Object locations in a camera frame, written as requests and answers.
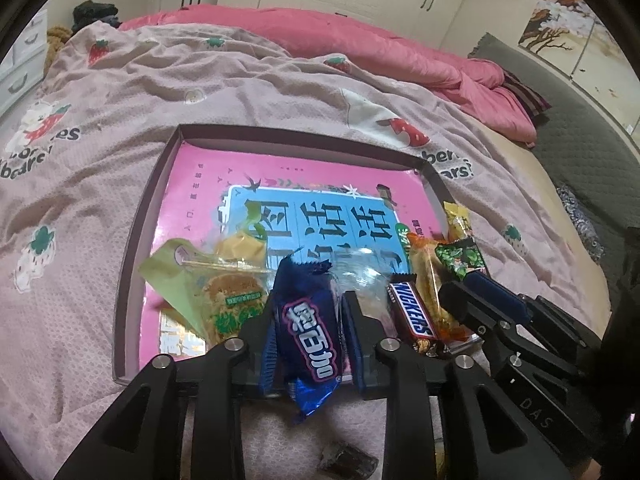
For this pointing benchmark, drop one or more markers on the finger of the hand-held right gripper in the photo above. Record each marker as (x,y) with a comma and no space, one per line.
(467,310)
(500,295)

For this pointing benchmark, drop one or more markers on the yellow knitted cloth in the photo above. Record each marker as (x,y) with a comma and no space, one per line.
(57,45)

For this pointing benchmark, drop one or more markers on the brown chocolate bar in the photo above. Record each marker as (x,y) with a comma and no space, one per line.
(412,310)

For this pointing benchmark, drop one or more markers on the pink book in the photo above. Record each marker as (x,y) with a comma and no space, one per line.
(300,175)

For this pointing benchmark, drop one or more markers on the grey padded headboard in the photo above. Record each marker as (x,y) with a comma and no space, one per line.
(575,135)

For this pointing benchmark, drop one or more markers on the dark clothing pile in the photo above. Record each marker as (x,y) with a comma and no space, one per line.
(92,15)

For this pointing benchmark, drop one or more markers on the beige bed sheet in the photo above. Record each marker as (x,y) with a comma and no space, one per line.
(525,185)

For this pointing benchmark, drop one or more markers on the green and black candy packet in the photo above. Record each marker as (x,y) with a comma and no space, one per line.
(457,257)

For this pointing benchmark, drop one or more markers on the small dark wrapped candy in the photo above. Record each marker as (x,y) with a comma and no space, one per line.
(350,460)

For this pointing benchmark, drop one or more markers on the clear plastic snack packet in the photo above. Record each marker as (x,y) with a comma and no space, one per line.
(365,275)

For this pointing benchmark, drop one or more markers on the green pouch with yellow cap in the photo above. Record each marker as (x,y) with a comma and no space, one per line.
(200,285)

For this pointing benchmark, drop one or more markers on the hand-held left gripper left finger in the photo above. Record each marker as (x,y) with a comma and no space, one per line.
(267,355)

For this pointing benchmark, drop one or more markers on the blue snack packet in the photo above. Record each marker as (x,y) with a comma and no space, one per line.
(310,330)

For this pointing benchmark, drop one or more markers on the shallow purple cardboard box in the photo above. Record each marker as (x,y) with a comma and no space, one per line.
(145,220)

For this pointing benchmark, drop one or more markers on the printed lilac blanket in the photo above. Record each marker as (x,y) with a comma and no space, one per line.
(100,160)

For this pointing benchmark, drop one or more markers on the pink quilt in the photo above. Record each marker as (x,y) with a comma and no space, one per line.
(350,40)

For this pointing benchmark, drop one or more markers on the white drawer unit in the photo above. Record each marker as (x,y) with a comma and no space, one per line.
(20,70)

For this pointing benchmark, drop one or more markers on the patterned blue cloth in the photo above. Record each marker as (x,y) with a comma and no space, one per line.
(582,220)

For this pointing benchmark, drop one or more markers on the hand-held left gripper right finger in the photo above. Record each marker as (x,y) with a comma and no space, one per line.
(352,340)

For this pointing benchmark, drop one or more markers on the tree wall picture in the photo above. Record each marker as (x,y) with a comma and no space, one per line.
(565,35)

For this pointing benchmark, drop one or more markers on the yellow snack packet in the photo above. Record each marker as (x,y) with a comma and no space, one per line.
(457,220)

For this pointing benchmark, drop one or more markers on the clear stick biscuit packet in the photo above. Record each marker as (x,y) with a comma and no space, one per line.
(432,285)

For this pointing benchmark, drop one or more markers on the striped dark red pillow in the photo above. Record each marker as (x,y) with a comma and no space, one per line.
(527,92)

